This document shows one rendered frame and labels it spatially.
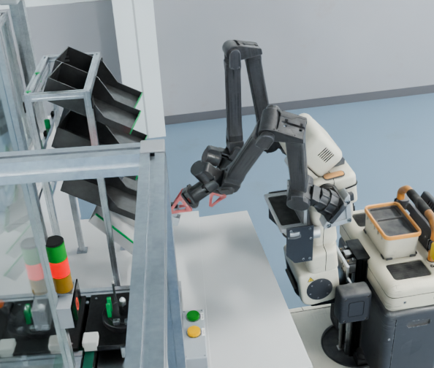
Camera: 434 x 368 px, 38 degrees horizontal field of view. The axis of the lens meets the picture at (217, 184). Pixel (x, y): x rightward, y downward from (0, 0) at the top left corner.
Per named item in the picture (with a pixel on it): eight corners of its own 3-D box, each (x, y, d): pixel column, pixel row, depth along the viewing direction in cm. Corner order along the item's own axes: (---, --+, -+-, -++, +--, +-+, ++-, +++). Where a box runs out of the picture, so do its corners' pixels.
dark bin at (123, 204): (149, 201, 219) (155, 185, 215) (141, 223, 208) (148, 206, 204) (71, 170, 216) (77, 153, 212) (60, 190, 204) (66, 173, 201)
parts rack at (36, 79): (131, 244, 254) (103, 50, 213) (126, 305, 222) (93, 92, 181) (77, 247, 253) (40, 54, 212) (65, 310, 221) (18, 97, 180)
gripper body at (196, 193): (182, 194, 213) (199, 182, 212) (185, 185, 223) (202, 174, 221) (193, 209, 214) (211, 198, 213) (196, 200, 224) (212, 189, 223)
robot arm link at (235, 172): (278, 139, 175) (284, 108, 180) (259, 133, 175) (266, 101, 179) (233, 199, 213) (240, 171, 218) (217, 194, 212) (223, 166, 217)
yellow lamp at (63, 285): (74, 280, 172) (71, 266, 169) (71, 293, 168) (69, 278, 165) (55, 282, 172) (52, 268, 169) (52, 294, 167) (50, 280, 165)
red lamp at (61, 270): (71, 266, 169) (68, 251, 167) (69, 278, 165) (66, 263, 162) (52, 267, 169) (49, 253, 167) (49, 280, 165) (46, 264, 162)
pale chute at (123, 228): (159, 247, 229) (167, 240, 227) (153, 270, 218) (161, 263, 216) (98, 200, 221) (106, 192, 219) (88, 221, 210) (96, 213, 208)
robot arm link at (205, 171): (235, 194, 211) (240, 171, 215) (218, 177, 203) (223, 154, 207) (205, 197, 217) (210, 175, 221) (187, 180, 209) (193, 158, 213)
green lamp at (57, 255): (68, 251, 167) (65, 236, 164) (66, 263, 162) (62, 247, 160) (49, 253, 167) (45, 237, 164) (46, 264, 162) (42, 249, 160)
